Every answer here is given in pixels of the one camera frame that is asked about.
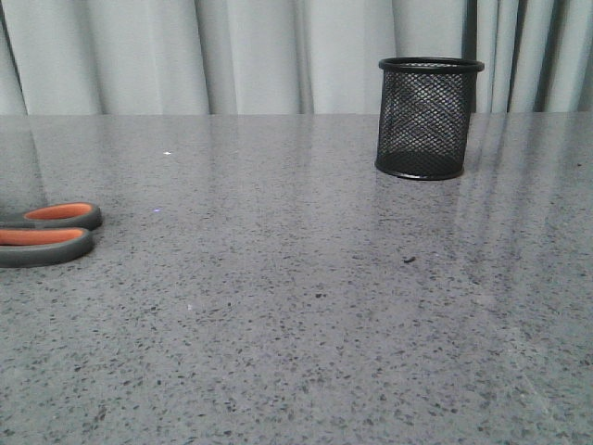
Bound light grey curtain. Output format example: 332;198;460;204
1;1;592;115

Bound black mesh pen holder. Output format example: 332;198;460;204
375;57;485;181

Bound grey orange handled scissors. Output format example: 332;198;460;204
1;202;103;268

